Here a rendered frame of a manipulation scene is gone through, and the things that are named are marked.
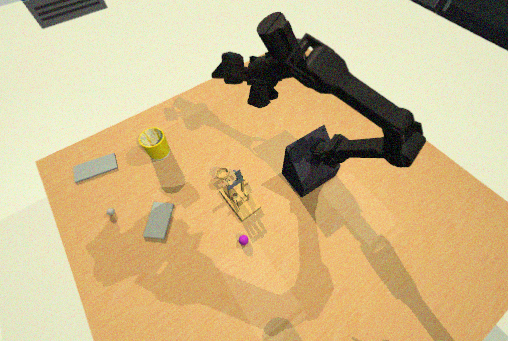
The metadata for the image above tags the yellow mug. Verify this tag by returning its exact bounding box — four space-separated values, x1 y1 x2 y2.
138 127 170 161

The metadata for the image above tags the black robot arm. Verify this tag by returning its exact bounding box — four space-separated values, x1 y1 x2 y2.
247 12 426 168

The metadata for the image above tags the purple ball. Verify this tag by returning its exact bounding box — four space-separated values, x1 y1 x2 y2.
239 235 249 245

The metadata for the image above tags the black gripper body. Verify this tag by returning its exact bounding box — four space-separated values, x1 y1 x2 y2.
221 52 282 87

